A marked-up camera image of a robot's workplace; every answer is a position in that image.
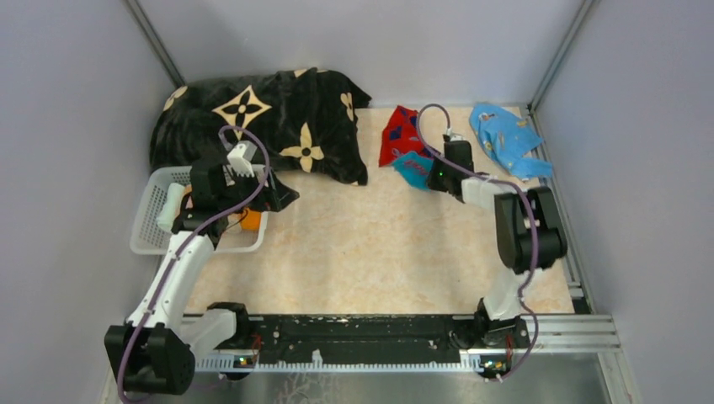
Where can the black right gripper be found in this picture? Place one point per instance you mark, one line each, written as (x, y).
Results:
(433, 184)

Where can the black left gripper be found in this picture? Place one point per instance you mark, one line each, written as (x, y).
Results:
(275, 196)

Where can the orange towel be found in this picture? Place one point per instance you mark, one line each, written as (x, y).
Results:
(186, 199)
(250, 220)

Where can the red blue cloth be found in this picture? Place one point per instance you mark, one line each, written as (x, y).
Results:
(402, 150)

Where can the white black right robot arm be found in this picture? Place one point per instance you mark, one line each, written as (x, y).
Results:
(529, 231)

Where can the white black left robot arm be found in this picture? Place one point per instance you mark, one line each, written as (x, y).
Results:
(150, 352)

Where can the blue patterned towel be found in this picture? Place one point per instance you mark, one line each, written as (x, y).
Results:
(508, 140)

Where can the black floral blanket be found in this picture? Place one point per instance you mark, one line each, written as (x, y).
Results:
(305, 118)

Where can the rolled orange towel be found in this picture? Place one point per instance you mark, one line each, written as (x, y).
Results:
(186, 199)

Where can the rolled white green towel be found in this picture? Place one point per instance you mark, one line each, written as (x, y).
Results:
(171, 207)

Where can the white plastic basket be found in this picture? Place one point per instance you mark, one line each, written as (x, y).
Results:
(148, 239)

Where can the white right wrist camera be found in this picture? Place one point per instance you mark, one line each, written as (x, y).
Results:
(450, 136)

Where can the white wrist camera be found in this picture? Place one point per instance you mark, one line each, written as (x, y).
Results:
(450, 136)
(242, 156)

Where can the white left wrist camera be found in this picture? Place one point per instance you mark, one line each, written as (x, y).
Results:
(242, 156)

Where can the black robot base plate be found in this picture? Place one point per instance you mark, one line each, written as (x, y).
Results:
(395, 339)

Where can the aluminium frame rail front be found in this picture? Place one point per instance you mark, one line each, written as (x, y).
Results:
(228, 361)

